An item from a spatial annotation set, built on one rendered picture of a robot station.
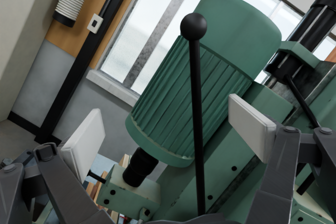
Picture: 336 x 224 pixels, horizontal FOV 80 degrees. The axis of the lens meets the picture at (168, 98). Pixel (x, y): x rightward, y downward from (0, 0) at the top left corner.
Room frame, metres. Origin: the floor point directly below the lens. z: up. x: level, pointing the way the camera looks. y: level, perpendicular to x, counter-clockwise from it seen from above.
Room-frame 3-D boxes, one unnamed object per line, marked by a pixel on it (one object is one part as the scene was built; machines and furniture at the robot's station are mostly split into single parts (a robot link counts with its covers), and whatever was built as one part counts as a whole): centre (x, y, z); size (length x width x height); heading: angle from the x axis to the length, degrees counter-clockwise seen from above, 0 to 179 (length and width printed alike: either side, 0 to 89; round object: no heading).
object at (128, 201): (0.43, -0.05, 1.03); 0.14 x 0.07 x 0.09; 103
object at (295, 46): (0.46, -0.17, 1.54); 0.08 x 0.08 x 0.17; 13
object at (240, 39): (0.43, -0.04, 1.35); 0.18 x 0.18 x 0.31
